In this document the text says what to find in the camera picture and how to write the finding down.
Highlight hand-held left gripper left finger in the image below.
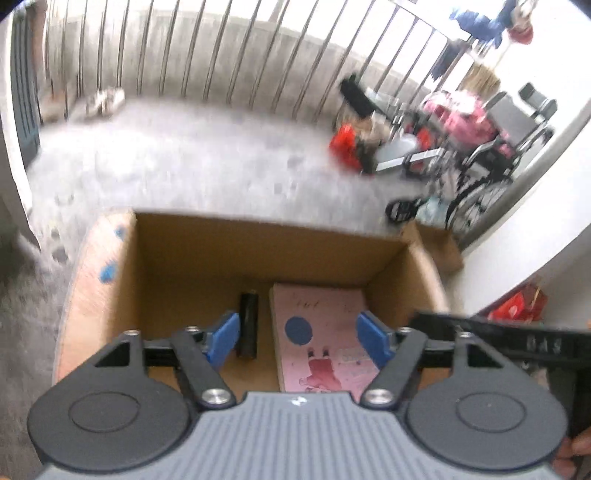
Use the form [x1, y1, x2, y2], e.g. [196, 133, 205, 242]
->
[95, 311, 241, 411]

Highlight hanging clothes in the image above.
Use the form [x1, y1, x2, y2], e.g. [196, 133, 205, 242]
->
[450, 0, 534, 47]

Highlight metal balcony railing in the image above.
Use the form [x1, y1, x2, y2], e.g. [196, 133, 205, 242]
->
[46, 0, 462, 121]

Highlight dark slatted panel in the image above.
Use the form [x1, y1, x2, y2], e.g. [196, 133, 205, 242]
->
[10, 9, 43, 168]

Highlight red plastic bag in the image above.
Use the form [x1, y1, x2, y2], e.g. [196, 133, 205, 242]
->
[329, 124, 370, 174]

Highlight black cylinder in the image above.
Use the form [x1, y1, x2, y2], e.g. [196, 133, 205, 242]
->
[236, 290, 259, 360]

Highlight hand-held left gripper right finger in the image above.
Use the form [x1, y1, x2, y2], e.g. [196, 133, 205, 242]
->
[356, 310, 504, 409]

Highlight pink clothes pile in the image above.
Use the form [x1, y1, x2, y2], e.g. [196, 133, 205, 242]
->
[425, 90, 497, 148]

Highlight brown cardboard box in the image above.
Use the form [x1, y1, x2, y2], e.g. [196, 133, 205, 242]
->
[111, 210, 465, 402]

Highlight pink book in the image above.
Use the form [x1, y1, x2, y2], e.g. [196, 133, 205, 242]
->
[269, 283, 384, 401]

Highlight black wheelchair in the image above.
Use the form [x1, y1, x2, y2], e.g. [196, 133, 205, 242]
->
[443, 83, 559, 232]

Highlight person's right hand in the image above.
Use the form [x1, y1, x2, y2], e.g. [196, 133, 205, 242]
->
[551, 427, 591, 480]

